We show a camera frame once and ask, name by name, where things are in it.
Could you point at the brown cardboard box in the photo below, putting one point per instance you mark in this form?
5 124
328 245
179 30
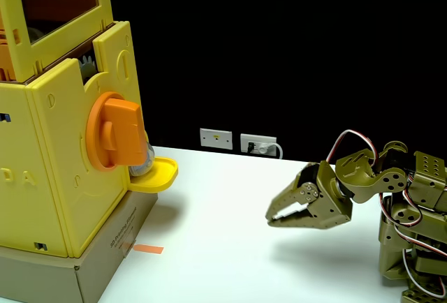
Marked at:
104 264

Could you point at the yellow capsule vending machine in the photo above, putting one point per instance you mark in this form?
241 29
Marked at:
52 177

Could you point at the orange tape strip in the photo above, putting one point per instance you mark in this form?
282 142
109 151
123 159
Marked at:
148 249

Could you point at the clear tape piece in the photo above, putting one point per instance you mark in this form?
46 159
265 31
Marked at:
128 247

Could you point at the clear capsule ball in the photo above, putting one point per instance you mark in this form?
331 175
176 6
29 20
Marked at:
143 167
35 36

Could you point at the white wall outlet plate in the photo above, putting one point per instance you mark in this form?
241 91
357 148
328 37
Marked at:
267 139

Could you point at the grey plastic gear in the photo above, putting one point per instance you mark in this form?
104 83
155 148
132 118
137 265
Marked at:
87 69

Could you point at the orange vending machine knob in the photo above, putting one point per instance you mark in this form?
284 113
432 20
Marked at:
122 132

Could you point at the white wall socket plate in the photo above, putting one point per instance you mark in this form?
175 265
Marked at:
216 139

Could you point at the yellow dispensing tray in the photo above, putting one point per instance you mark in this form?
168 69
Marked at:
164 174

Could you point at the black plug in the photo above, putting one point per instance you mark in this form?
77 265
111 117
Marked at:
250 147

